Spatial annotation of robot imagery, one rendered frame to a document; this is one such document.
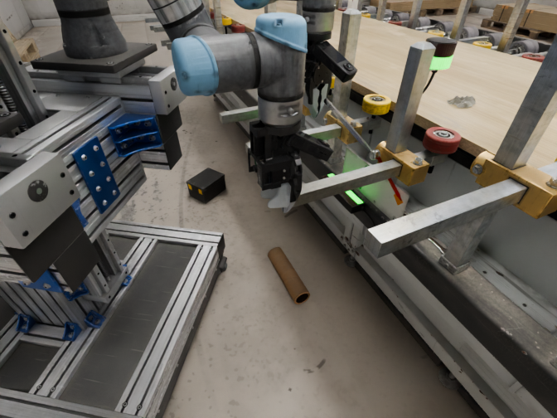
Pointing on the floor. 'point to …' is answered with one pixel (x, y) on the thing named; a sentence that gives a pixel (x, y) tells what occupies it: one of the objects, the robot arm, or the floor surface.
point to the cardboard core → (288, 275)
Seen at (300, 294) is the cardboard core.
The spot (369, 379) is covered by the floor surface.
